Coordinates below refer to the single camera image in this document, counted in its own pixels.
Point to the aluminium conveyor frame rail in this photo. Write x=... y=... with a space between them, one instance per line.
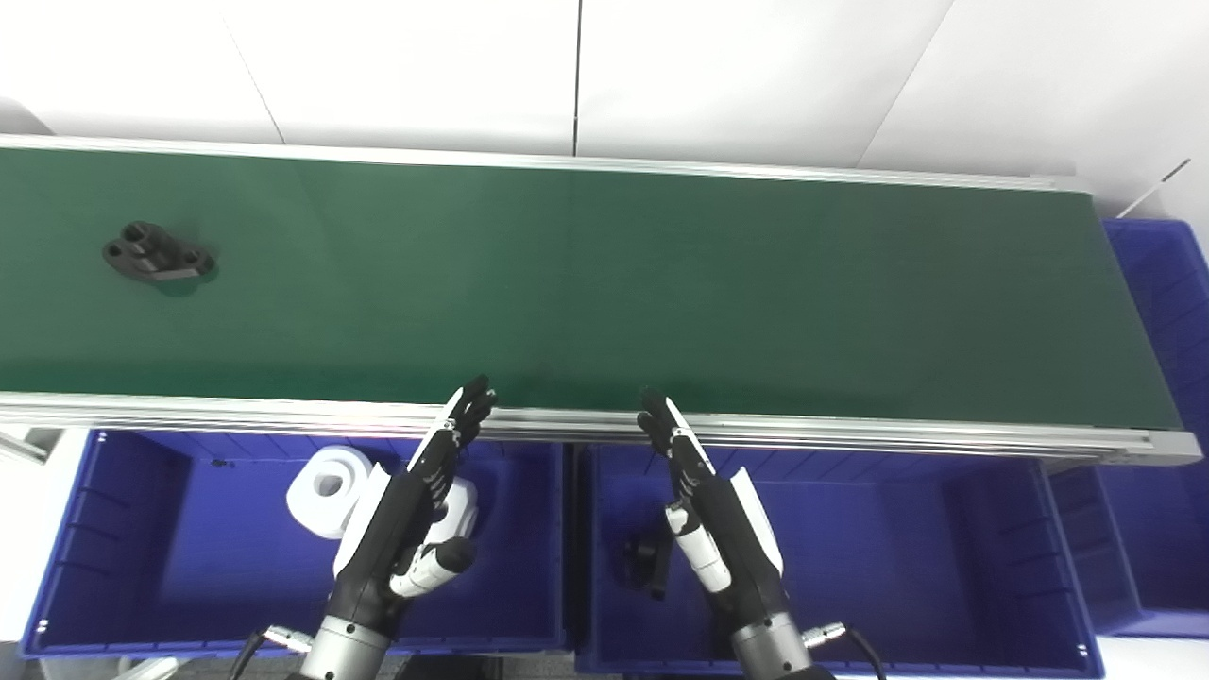
x=850 y=436
x=567 y=161

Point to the black flanged metal part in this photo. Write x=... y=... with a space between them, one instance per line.
x=652 y=567
x=156 y=257

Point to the right robot arm silver black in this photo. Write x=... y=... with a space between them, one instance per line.
x=770 y=652

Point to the thin dark rod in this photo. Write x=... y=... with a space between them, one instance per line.
x=1171 y=173

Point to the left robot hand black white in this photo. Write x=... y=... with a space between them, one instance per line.
x=397 y=529

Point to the silver conveyor support bracket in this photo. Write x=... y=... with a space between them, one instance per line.
x=19 y=446

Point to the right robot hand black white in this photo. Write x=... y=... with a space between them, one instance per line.
x=732 y=548

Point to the green conveyor belt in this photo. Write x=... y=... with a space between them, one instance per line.
x=604 y=283

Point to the blue plastic bin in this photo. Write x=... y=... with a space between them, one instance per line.
x=897 y=567
x=189 y=567
x=1171 y=312

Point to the left robot arm silver black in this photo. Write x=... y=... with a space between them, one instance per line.
x=340 y=652

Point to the white plastic part with hole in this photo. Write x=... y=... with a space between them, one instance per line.
x=465 y=505
x=312 y=510

